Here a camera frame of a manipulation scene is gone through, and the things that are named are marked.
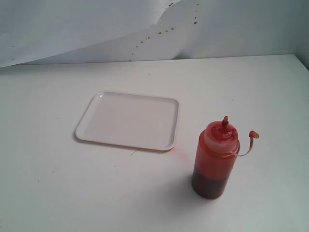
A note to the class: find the red sauce squeeze bottle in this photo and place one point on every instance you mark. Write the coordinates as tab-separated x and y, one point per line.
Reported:
217	150

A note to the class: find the white paper backdrop sheet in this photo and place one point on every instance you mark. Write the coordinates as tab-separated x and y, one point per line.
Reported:
82	31

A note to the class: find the white rectangular plastic tray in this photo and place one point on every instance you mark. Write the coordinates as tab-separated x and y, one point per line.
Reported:
130	120

